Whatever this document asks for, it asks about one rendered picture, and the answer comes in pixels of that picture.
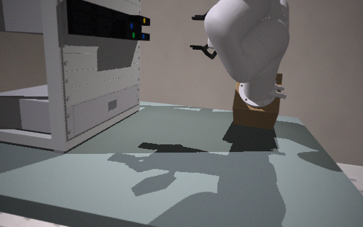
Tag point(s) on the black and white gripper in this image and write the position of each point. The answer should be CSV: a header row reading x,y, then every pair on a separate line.
x,y
209,45

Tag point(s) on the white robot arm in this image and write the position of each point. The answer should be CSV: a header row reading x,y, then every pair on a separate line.
x,y
248,35

